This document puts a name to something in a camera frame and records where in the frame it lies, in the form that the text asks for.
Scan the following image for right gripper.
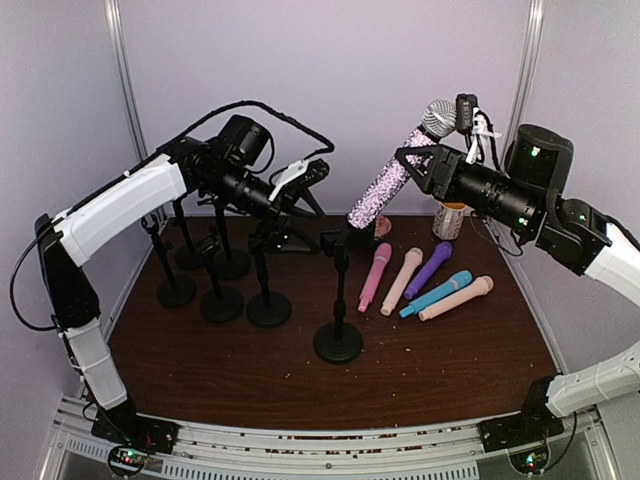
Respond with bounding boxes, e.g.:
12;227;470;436
394;144;541;236

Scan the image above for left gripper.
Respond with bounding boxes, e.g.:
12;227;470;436
204;163;327;255

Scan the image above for black blue-mic stand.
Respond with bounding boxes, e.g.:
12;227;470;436
214;206;251;280

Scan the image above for glitter silver-head microphone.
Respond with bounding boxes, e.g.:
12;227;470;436
345;97;459;231

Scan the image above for purple microphone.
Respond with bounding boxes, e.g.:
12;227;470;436
403;241;453;300

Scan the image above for black pink-mic stand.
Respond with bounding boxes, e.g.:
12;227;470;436
246;246;292;328

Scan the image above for pale pink small microphone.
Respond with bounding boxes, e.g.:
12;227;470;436
380;247;423;317

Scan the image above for black small-mic stand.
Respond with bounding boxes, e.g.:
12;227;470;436
197;235;244;324

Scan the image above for blue-head microphone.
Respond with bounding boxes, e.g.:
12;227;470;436
399;270;473;318

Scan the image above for beige pink microphone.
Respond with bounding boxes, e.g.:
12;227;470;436
418;276;494;322

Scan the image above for black glitter-mic stand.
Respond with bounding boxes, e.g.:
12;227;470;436
313;223;375;365

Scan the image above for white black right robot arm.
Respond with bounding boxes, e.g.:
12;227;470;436
421;94;639;303

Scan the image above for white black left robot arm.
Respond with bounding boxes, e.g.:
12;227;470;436
35;115;329;444

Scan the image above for white floral mug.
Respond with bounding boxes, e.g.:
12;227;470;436
432;202;466;241

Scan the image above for patterned ceramic bowl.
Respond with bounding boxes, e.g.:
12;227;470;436
374;215;392;239

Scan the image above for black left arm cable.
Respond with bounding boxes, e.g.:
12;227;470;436
8;98;335;331

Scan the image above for aluminium right corner post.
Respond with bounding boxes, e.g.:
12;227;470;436
507;0;545;141

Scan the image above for aluminium corner post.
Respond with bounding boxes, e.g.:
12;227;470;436
507;0;545;141
104;0;148;161

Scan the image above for aluminium front rail base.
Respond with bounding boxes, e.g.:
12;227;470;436
37;387;621;480

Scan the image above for aluminium left corner post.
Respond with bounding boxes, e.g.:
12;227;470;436
104;0;148;161

